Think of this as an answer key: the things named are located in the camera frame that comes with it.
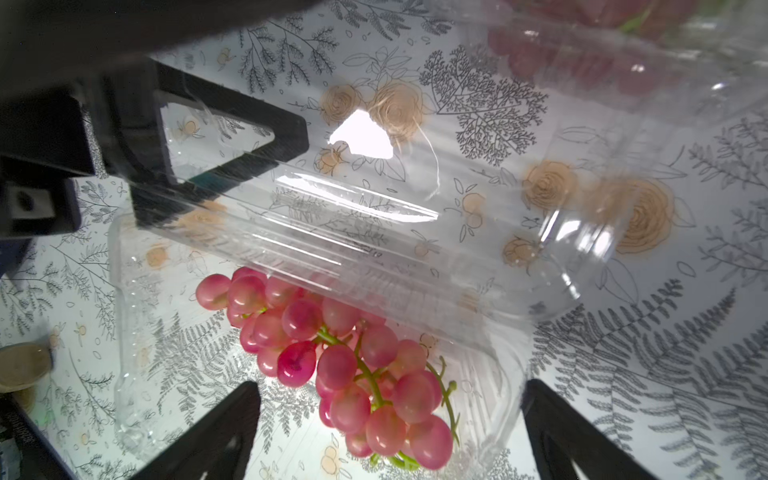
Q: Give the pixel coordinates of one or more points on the small bottle beige cap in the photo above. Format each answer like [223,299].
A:
[22,365]

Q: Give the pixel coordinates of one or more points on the clear clamshell container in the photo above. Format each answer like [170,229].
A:
[353,244]
[681,61]

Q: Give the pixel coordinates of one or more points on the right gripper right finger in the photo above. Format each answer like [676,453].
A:
[565,444]

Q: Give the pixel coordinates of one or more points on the floral tablecloth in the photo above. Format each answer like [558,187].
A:
[665,350]

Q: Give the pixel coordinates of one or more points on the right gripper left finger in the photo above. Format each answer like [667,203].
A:
[218,446]

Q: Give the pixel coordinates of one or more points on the red grape bunch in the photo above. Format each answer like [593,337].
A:
[380,391]
[588,41]

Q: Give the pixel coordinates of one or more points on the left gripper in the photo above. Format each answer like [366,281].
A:
[73,67]

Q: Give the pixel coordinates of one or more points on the clear clamshell container front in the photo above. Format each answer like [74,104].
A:
[681,61]

